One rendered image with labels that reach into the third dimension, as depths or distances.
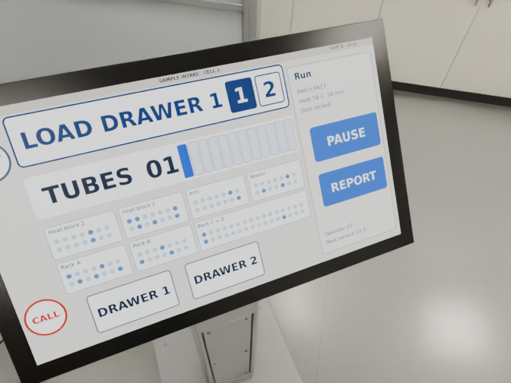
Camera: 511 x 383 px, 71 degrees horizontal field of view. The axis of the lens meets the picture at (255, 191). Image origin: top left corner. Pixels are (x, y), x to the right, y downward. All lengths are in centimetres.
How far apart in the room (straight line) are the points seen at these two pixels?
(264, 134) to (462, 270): 151
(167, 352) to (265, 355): 35
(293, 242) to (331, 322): 108
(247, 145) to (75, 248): 22
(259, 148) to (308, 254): 15
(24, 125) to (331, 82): 34
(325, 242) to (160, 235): 21
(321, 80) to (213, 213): 21
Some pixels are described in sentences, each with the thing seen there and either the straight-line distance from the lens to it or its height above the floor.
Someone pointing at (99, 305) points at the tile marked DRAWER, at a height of 101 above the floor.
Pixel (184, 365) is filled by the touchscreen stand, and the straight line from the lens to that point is 142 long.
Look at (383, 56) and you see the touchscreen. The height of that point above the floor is 116.
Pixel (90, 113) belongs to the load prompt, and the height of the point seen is 117.
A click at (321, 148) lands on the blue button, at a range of 47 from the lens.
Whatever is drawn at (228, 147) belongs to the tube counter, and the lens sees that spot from 42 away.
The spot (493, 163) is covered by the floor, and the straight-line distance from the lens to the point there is 242.
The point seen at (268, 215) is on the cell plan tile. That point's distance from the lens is 45.
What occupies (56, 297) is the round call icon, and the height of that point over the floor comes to 103.
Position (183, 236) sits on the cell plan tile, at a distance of 43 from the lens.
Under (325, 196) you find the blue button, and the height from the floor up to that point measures 104.
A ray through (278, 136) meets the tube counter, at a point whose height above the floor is 111.
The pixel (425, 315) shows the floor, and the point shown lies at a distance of 167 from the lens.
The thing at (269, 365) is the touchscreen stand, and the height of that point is 4.
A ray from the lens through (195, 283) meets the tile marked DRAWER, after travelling 45.
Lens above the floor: 140
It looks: 50 degrees down
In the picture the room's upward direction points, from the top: 2 degrees clockwise
